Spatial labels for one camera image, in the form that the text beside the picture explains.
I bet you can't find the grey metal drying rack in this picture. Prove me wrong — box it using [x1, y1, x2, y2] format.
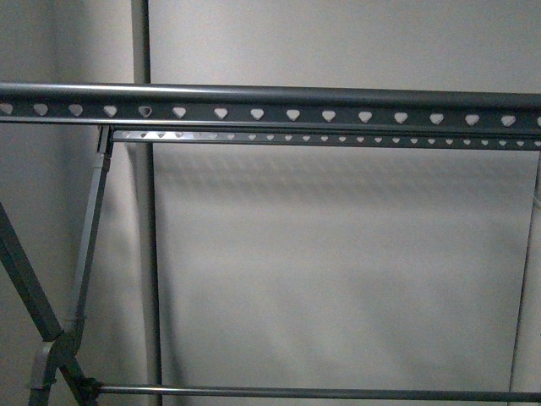
[1, 83, 540, 405]

